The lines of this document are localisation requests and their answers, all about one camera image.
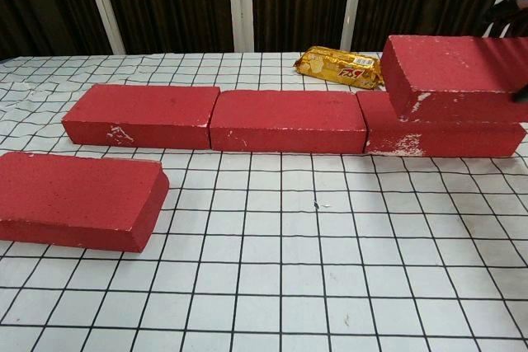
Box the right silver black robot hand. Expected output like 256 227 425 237
483 0 528 102

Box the red brick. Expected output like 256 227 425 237
0 151 171 253
356 91 528 158
379 34 528 123
209 89 368 155
61 83 221 151

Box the gold foil biscuit packet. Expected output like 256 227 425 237
293 45 384 90

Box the white black checkered tablecloth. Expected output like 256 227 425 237
0 51 528 352

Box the dark brown curtain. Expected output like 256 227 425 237
0 0 528 60

